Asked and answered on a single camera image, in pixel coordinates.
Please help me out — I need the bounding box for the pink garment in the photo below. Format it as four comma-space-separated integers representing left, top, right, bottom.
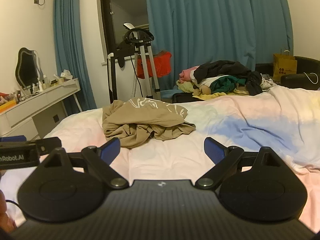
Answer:
179, 66, 200, 82

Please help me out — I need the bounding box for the black chair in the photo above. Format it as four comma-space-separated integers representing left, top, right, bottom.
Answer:
255, 56, 320, 90

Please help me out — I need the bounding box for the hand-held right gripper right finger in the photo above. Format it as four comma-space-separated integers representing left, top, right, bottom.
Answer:
195, 137, 288, 189

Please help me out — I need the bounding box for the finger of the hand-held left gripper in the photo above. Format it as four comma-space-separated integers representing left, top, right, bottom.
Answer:
35, 137, 62, 156
0, 135, 27, 143

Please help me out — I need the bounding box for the wavy black mirror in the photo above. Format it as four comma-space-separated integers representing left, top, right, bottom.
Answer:
15, 47, 42, 90

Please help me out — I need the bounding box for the garment steamer stand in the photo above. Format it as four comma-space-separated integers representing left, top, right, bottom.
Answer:
122, 22, 162, 101

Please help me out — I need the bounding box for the braided steamer hose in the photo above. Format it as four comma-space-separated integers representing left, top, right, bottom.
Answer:
133, 54, 141, 98

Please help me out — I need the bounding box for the black garment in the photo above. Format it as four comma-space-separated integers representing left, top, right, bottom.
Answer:
194, 60, 263, 96

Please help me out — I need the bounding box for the row of cosmetic bottles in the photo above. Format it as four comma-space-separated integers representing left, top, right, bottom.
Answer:
25, 74, 58, 95

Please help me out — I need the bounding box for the tissue box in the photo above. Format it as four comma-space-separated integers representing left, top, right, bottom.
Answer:
54, 69, 73, 82

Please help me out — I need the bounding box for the tan printed shirt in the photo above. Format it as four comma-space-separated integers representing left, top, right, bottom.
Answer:
102, 99, 197, 148

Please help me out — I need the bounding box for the narrow teal curtain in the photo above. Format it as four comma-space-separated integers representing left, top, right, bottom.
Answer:
53, 0, 97, 115

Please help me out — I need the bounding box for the yellow towel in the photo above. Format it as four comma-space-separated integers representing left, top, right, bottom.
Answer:
176, 79, 227, 98

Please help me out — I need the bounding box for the green garment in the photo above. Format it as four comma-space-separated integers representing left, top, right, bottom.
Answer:
209, 76, 247, 92

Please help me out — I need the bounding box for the pastel bed blanket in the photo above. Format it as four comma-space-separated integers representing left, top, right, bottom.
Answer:
0, 85, 320, 233

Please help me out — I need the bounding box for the red cloth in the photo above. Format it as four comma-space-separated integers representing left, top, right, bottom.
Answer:
136, 51, 173, 78

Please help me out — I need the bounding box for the white garment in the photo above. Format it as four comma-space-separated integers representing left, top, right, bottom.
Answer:
191, 76, 226, 89

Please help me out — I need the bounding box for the wide teal curtain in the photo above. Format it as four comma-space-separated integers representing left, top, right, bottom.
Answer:
144, 0, 294, 93

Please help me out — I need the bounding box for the dark window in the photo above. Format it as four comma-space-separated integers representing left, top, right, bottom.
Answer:
99, 0, 150, 55

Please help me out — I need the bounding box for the white vanity desk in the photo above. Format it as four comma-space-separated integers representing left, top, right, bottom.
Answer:
0, 78, 83, 141

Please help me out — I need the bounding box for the black suitcase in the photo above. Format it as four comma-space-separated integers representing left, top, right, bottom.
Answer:
172, 92, 208, 104

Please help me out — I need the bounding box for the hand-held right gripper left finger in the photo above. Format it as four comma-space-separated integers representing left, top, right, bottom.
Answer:
37, 137, 129, 189

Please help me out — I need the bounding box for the yellow storage box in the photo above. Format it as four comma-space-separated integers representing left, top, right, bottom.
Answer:
0, 99, 18, 113

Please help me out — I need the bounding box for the white cable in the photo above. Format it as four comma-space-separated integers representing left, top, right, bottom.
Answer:
303, 72, 319, 84

